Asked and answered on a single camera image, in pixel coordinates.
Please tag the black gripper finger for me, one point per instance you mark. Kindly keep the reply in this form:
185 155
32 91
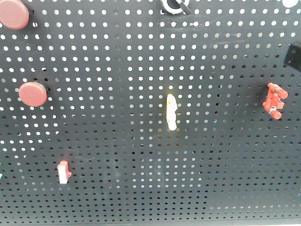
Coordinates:
293 56

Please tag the lower red mushroom button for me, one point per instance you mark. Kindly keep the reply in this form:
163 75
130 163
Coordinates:
33 94

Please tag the red mushroom button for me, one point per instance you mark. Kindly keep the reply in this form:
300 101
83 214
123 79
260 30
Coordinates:
13 14
33 94

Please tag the upper red mushroom button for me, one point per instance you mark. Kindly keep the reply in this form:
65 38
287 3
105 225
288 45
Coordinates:
13 14

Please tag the left white round plug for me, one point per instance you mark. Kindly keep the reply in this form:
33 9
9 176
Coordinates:
289 3

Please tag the black perforated pegboard panel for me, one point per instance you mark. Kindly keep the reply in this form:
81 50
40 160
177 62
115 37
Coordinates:
108 66

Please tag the red toggle switch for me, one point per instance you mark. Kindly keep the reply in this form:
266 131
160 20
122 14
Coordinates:
274 101

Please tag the black silver rotary selector switch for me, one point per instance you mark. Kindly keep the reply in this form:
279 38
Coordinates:
175 7

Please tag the yellow toggle switch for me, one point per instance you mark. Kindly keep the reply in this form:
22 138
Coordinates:
171 108

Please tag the red white rocker switch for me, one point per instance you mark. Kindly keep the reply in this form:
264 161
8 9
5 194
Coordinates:
63 172

